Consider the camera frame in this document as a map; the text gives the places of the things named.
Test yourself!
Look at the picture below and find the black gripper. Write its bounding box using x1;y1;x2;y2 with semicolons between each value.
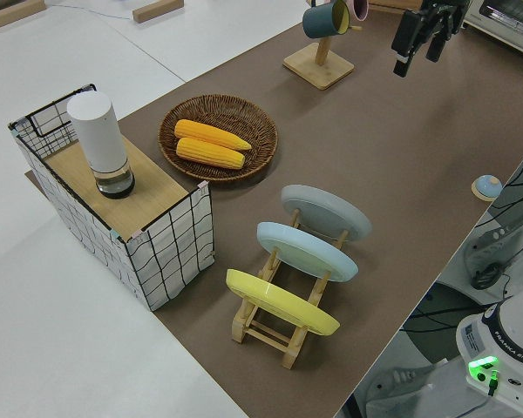
420;0;471;62

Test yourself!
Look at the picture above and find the gray plate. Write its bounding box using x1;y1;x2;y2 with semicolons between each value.
280;184;372;242

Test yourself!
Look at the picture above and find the light blue plate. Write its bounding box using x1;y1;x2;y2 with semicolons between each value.
255;221;359;283

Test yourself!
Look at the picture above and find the yellow plate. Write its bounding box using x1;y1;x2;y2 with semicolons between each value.
225;268;341;337

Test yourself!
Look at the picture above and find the wooden plate rack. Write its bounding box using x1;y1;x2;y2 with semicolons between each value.
231;208;350;370

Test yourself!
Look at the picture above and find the white toaster oven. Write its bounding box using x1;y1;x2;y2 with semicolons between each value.
461;0;523;66

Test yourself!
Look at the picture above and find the pink mug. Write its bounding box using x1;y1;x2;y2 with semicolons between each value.
346;0;370;22

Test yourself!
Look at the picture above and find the brown table mat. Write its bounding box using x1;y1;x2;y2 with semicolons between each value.
24;0;523;418

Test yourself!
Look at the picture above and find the teal mug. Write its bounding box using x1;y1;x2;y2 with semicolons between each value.
302;0;352;38

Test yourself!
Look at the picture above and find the wooden mug tree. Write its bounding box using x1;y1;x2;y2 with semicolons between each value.
282;0;362;91

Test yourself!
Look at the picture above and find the brown wicker basket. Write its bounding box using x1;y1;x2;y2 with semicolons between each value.
158;94;279;183

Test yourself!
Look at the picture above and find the yellow corn cob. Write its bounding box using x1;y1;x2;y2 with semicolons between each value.
175;137;247;171
173;119;253;152

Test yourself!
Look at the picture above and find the wooden block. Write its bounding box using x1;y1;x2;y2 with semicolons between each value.
0;0;47;30
132;0;185;24

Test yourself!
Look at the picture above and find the wooden board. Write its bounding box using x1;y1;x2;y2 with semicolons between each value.
43;137;189;232

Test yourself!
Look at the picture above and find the white cylindrical bottle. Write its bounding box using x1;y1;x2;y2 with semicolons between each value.
65;91;137;200

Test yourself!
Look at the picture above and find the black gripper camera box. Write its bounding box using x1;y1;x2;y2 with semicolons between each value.
391;8;425;78

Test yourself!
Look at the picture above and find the coiled black cable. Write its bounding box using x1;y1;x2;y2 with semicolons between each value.
470;260;513;291

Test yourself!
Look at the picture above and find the wire basket with grid liner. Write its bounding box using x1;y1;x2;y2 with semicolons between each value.
7;83;214;313

